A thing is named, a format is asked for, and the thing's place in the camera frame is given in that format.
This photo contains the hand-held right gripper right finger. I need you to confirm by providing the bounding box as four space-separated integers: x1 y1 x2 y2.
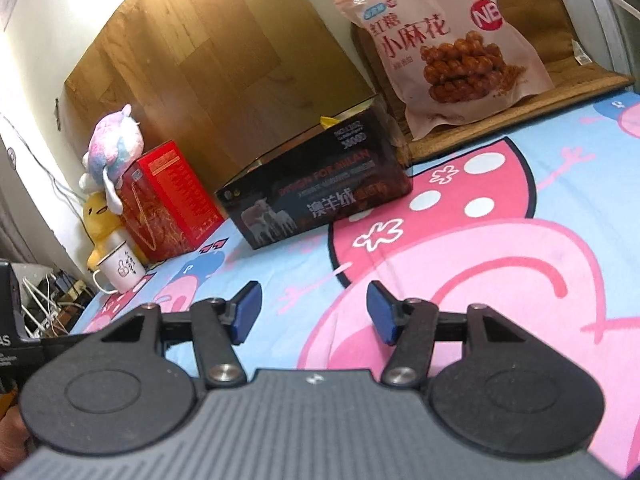
366 280 544 391

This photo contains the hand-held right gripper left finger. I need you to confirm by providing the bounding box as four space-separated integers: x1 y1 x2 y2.
101 280 263 391

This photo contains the black printed cardboard box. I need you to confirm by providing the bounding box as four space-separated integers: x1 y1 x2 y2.
214 94 415 251

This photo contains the person's left hand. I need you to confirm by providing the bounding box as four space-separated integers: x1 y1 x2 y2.
0 402 32 467

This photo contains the white enamel mug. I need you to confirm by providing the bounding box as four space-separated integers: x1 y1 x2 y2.
91 242 147 294

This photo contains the red gift box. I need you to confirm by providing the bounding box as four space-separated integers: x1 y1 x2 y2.
119 140 225 264

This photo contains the printed pig blanket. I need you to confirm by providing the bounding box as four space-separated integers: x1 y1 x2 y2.
69 87 640 479

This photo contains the yellow plush duck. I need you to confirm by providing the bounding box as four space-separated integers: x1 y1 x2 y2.
82 193 126 274

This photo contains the pink and blue plush toy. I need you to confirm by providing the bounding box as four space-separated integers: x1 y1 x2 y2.
79 103 144 214

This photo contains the wooden board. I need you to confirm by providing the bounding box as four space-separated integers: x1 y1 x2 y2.
62 0 377 202

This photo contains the large pink snack bag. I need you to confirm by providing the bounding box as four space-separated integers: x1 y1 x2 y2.
334 0 555 142

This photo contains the brown seat cushion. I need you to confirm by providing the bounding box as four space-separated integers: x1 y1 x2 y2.
350 0 634 164

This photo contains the power strip with cables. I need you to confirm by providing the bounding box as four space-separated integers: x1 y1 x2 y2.
19 269 94 342

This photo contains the thin black wall cable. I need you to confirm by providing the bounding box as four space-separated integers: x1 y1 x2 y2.
0 114 87 202

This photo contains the grey window frame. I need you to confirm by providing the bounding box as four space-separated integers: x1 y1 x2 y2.
575 0 640 77

